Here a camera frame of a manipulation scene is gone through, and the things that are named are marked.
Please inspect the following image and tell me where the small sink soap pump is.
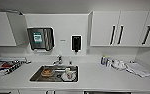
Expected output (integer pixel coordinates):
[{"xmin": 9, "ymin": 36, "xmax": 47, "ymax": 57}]
[{"xmin": 68, "ymin": 59, "xmax": 74, "ymax": 67}]

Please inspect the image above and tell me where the stainless steel sink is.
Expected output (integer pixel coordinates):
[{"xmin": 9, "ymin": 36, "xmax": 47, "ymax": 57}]
[{"xmin": 28, "ymin": 64, "xmax": 81, "ymax": 84}]

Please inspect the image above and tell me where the orange item in sink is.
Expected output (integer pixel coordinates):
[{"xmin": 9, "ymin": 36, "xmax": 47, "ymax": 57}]
[{"xmin": 40, "ymin": 67, "xmax": 54, "ymax": 78}]

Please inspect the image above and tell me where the small white bottle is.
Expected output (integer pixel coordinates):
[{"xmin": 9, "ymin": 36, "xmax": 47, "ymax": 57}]
[{"xmin": 106, "ymin": 57, "xmax": 112, "ymax": 68}]

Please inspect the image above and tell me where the dish drying rack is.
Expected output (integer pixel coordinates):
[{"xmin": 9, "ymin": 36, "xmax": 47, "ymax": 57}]
[{"xmin": 0, "ymin": 55, "xmax": 28, "ymax": 76}]

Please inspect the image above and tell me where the white wall outlet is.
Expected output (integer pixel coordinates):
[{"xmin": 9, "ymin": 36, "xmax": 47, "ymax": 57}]
[{"xmin": 86, "ymin": 48, "xmax": 91, "ymax": 55}]

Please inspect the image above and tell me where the white lower cabinet door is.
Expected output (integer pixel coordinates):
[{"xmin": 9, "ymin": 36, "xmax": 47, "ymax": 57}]
[
  {"xmin": 19, "ymin": 89, "xmax": 52, "ymax": 94},
  {"xmin": 50, "ymin": 89, "xmax": 85, "ymax": 94}
]

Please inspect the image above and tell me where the black wall soap dispenser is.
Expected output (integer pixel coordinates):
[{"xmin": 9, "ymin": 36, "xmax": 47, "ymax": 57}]
[{"xmin": 71, "ymin": 34, "xmax": 82, "ymax": 54}]

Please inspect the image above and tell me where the stainless steel dishwasher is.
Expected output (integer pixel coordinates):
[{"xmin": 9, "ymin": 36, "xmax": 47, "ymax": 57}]
[{"xmin": 83, "ymin": 89, "xmax": 134, "ymax": 94}]

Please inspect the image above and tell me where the chrome sink faucet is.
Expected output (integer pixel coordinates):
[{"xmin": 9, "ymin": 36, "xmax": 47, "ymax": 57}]
[{"xmin": 52, "ymin": 54, "xmax": 65, "ymax": 67}]

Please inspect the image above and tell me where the white cabinet drawer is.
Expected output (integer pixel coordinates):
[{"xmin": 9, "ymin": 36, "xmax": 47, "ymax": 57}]
[{"xmin": 0, "ymin": 89, "xmax": 20, "ymax": 94}]

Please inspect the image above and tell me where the steel paper towel dispenser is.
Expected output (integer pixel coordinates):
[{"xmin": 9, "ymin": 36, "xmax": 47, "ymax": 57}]
[{"xmin": 26, "ymin": 27, "xmax": 55, "ymax": 53}]

